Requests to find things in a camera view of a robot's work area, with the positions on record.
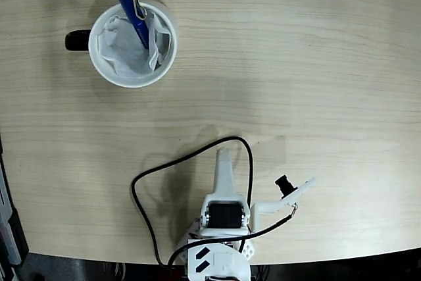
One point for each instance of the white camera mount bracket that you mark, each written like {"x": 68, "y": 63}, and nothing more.
{"x": 269, "y": 207}

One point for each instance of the blue pen with metal clip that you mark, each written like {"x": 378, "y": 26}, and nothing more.
{"x": 132, "y": 11}

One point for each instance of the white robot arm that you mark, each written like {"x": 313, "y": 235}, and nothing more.
{"x": 220, "y": 258}

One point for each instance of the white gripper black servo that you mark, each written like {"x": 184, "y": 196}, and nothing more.
{"x": 225, "y": 215}

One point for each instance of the crumpled white tissue paper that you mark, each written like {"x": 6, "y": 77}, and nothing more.
{"x": 125, "y": 54}

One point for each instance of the small black camera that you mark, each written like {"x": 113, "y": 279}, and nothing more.
{"x": 285, "y": 186}

